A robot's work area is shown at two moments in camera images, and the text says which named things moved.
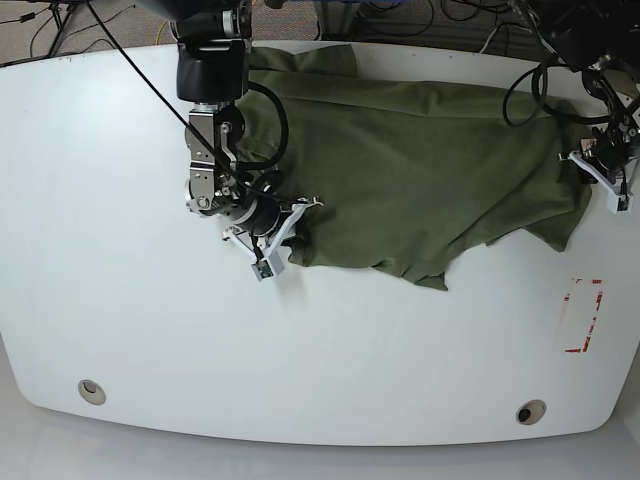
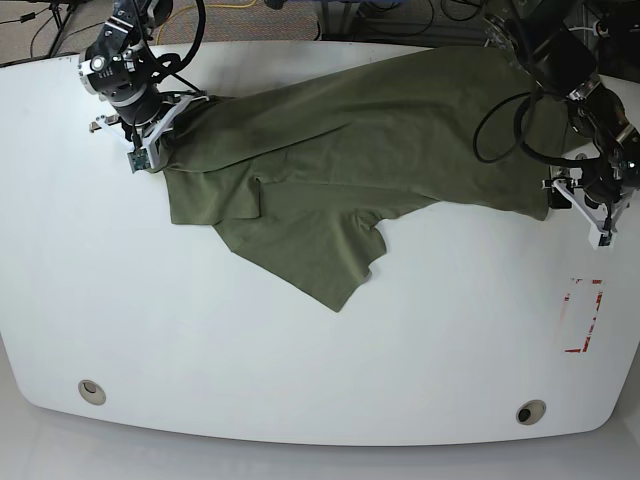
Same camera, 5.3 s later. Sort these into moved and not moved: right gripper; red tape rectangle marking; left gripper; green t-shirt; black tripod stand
Moved: right gripper; green t-shirt; left gripper
Not moved: black tripod stand; red tape rectangle marking
